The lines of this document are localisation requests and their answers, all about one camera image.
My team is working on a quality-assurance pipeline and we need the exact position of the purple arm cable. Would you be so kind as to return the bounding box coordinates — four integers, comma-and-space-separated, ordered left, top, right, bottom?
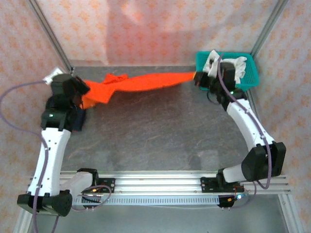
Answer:
0, 79, 113, 233
216, 53, 274, 210

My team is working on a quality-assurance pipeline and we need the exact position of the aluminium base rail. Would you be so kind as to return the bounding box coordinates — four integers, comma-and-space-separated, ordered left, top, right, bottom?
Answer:
58, 171, 292, 196

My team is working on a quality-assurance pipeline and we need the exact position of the teal plastic basket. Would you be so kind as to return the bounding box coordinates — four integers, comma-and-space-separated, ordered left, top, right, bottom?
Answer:
195, 51, 260, 92

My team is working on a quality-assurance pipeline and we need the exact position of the orange t-shirt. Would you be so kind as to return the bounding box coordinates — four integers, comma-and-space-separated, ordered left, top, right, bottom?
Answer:
81, 71, 199, 110

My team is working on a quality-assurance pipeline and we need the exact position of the aluminium frame leg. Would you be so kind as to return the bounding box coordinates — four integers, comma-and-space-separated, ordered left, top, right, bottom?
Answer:
278, 194, 301, 233
13, 213, 34, 233

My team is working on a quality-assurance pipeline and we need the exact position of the grey slotted cable duct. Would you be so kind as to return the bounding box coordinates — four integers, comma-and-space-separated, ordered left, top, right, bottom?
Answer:
71, 196, 221, 206

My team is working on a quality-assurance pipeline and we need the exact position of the aluminium table edge rail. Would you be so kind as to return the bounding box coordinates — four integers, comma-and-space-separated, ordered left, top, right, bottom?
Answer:
245, 89, 278, 176

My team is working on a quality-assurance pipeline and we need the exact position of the folded navy t-shirt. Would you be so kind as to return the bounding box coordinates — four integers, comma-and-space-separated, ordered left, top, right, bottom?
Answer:
71, 106, 87, 132

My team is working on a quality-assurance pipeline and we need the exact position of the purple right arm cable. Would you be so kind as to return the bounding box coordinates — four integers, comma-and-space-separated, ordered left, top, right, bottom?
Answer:
216, 53, 274, 210

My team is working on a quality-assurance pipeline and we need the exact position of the aluminium frame post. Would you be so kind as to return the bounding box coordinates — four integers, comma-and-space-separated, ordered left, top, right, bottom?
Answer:
26, 0, 74, 73
250, 0, 289, 58

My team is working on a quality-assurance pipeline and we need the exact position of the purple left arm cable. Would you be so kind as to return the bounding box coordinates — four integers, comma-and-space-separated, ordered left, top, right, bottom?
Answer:
0, 79, 113, 233

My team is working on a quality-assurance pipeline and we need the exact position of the small controller board with wires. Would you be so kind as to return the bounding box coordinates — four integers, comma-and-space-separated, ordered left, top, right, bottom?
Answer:
228, 190, 249, 202
81, 187, 110, 202

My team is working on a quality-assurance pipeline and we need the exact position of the white t-shirt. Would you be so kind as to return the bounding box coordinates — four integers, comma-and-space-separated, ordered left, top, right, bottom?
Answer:
203, 49, 248, 83

